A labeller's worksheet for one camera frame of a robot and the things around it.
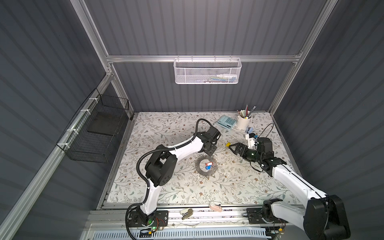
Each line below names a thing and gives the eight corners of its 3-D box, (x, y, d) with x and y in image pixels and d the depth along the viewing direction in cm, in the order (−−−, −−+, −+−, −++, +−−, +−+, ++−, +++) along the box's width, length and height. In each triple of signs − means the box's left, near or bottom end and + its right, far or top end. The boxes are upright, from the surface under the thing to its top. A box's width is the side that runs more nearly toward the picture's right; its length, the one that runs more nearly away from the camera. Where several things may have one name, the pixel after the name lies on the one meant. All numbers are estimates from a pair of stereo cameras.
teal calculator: (217, 122, 116) (217, 121, 114) (223, 115, 121) (224, 113, 119) (230, 130, 111) (230, 128, 109) (236, 122, 116) (237, 120, 114)
